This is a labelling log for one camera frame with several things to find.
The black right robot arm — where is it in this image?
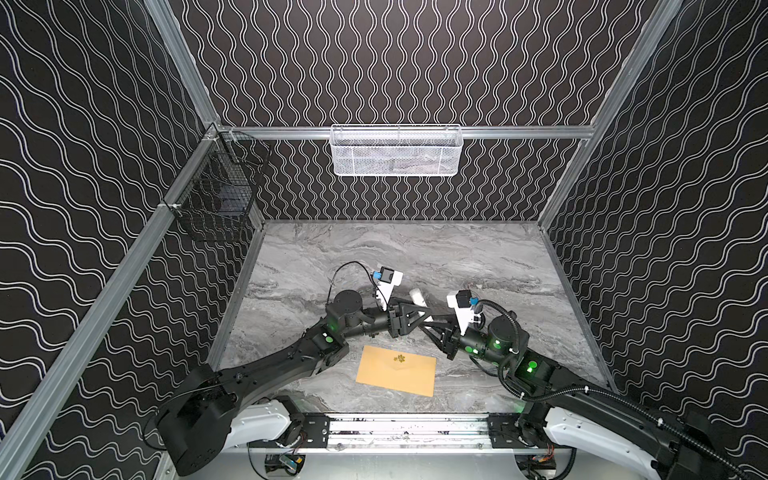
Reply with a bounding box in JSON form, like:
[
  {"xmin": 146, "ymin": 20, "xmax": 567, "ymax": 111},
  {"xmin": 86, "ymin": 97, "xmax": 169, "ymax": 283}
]
[{"xmin": 419, "ymin": 312, "xmax": 732, "ymax": 479}]

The aluminium frame corner post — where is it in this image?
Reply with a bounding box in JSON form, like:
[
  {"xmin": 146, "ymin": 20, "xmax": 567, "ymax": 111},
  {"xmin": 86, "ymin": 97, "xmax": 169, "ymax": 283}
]
[
  {"xmin": 144, "ymin": 0, "xmax": 221, "ymax": 126},
  {"xmin": 538, "ymin": 0, "xmax": 682, "ymax": 232}
]

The white wire mesh basket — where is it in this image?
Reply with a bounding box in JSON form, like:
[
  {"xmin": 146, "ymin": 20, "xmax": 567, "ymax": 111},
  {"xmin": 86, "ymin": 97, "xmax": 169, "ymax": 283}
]
[{"xmin": 329, "ymin": 124, "xmax": 464, "ymax": 177}]

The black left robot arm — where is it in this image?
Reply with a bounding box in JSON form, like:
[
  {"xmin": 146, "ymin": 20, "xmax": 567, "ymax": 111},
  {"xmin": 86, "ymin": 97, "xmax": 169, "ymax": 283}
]
[{"xmin": 155, "ymin": 290, "xmax": 432, "ymax": 476}]

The aluminium back crossbar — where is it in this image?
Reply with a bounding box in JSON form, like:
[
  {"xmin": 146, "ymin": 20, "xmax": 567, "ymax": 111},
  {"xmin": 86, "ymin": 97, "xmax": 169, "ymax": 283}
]
[{"xmin": 220, "ymin": 124, "xmax": 596, "ymax": 141}]

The white glue stick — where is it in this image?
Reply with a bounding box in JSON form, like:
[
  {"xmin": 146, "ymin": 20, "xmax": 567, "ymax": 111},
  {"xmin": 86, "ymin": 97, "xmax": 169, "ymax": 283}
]
[{"xmin": 409, "ymin": 288, "xmax": 427, "ymax": 307}]

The black wire basket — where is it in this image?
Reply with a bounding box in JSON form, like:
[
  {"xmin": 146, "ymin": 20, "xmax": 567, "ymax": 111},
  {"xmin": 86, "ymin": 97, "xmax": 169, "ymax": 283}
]
[{"xmin": 171, "ymin": 131, "xmax": 274, "ymax": 244}]

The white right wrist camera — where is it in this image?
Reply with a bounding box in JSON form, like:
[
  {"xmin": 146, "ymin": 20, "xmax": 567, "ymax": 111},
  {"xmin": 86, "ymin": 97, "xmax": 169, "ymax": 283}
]
[{"xmin": 446, "ymin": 289, "xmax": 485, "ymax": 335}]

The aluminium frame corner post left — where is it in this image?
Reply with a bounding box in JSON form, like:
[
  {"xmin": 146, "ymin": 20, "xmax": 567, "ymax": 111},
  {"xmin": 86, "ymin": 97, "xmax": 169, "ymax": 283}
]
[{"xmin": 144, "ymin": 0, "xmax": 221, "ymax": 126}]

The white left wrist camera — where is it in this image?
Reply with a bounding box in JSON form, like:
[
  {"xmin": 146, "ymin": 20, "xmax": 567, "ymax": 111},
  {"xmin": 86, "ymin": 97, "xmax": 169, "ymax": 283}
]
[{"xmin": 372, "ymin": 266, "xmax": 403, "ymax": 311}]

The aluminium left side rail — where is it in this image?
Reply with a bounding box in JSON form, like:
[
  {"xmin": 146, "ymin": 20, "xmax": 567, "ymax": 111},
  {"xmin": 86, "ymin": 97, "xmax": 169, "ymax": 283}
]
[{"xmin": 0, "ymin": 125, "xmax": 220, "ymax": 480}]

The aluminium frame corner post right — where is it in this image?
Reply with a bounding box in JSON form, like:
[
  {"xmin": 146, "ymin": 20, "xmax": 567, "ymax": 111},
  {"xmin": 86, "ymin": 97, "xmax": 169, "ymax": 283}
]
[{"xmin": 538, "ymin": 0, "xmax": 682, "ymax": 232}]

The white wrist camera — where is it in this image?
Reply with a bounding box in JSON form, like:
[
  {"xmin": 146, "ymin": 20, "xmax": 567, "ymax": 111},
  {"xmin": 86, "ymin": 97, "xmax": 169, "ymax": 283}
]
[
  {"xmin": 372, "ymin": 266, "xmax": 403, "ymax": 311},
  {"xmin": 446, "ymin": 289, "xmax": 485, "ymax": 335}
]

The brown paper envelope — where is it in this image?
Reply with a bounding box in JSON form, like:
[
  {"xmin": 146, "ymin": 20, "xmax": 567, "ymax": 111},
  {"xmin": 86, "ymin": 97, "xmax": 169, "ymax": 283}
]
[{"xmin": 356, "ymin": 346, "xmax": 437, "ymax": 397}]

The black corrugated cable conduit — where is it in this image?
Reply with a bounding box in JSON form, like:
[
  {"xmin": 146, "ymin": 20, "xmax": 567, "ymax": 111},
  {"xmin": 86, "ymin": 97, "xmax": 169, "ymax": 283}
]
[{"xmin": 473, "ymin": 298, "xmax": 751, "ymax": 480}]

